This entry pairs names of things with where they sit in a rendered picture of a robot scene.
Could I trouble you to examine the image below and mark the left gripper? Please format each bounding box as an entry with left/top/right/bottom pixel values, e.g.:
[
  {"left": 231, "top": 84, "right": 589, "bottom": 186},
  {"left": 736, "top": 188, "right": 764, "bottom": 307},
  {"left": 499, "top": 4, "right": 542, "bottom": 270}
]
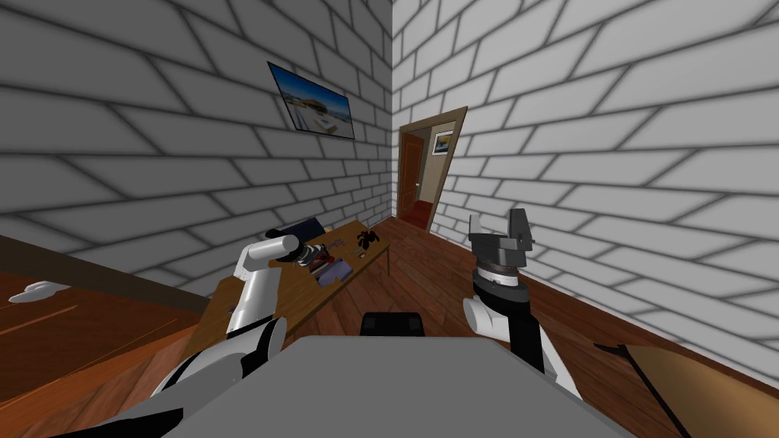
[{"left": 296, "top": 242, "right": 336, "bottom": 271}]

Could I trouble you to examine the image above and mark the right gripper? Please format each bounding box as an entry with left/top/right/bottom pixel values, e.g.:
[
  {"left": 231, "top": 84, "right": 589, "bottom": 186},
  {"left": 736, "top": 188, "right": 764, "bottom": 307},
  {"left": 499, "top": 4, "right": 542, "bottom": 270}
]
[{"left": 468, "top": 208, "right": 536, "bottom": 271}]

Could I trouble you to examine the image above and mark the reddish brown door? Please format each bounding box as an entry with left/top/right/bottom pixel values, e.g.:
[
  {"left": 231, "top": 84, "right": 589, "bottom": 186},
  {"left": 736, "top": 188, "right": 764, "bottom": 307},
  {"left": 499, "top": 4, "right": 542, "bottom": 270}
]
[{"left": 398, "top": 132, "right": 427, "bottom": 211}]

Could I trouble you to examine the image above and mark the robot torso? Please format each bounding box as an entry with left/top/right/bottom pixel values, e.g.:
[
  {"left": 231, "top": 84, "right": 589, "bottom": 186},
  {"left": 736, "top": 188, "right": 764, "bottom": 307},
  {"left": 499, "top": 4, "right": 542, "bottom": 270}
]
[{"left": 163, "top": 312, "right": 617, "bottom": 438}]

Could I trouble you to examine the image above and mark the blue landscape wall picture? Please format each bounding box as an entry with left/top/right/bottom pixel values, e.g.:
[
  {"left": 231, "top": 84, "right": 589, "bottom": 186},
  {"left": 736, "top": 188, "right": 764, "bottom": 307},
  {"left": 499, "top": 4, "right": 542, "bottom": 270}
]
[{"left": 267, "top": 60, "right": 357, "bottom": 141}]

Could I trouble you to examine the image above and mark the brown wooden door leaf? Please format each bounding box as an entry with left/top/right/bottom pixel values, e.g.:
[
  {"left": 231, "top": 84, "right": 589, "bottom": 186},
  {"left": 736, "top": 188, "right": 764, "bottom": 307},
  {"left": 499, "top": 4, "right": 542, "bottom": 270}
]
[{"left": 0, "top": 233, "right": 211, "bottom": 404}]

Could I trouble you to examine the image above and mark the wooden desk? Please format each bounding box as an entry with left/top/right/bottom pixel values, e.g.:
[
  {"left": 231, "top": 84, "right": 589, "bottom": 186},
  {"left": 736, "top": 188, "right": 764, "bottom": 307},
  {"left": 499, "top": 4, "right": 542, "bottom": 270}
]
[{"left": 182, "top": 217, "right": 392, "bottom": 360}]

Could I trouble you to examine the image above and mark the tan flat panel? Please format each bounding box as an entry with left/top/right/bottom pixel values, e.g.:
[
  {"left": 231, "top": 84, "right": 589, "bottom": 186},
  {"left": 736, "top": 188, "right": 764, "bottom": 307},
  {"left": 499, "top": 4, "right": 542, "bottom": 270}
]
[{"left": 593, "top": 343, "right": 779, "bottom": 438}]

